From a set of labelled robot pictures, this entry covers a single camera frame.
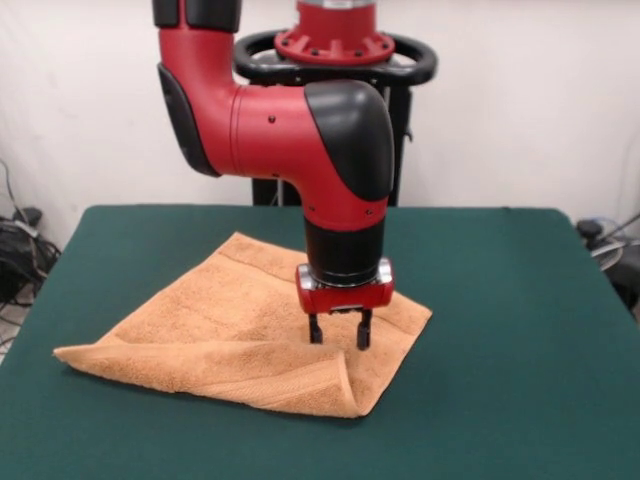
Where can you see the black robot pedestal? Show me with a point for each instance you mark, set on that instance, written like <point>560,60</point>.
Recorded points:
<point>402,150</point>

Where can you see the orange terry towel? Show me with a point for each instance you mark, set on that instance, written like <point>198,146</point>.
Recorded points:
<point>225,320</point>

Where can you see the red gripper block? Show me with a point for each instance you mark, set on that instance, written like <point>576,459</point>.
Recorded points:
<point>345,297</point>

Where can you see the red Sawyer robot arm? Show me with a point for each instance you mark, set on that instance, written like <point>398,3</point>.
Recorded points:
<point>270,130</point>

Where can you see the dark green table cloth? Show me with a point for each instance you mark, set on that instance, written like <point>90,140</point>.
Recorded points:
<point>500,350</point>

